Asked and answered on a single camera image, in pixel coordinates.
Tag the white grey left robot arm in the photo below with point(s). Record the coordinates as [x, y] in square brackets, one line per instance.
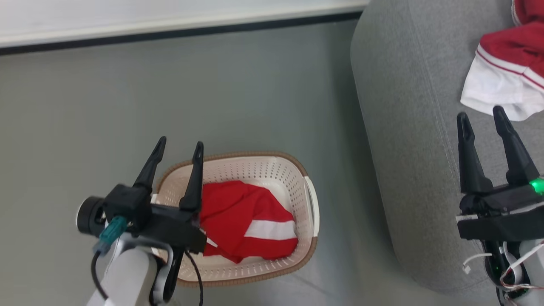
[127, 276]

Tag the grey fabric sofa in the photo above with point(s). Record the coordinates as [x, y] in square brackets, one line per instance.
[403, 127]

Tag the red garment with white stripe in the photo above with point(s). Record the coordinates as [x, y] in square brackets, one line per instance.
[238, 212]

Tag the red garment with white sleeve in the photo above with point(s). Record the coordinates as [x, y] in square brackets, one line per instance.
[510, 46]

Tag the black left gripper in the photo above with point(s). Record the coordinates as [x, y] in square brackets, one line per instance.
[165, 225]

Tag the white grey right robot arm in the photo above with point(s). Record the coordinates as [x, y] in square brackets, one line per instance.
[533, 263]

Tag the cream perforated laundry basket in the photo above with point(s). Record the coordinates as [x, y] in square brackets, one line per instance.
[255, 170]

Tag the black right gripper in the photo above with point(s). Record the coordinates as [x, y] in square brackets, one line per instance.
[501, 216]

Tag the white and black baseboard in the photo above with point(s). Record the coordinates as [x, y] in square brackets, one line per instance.
[170, 26]

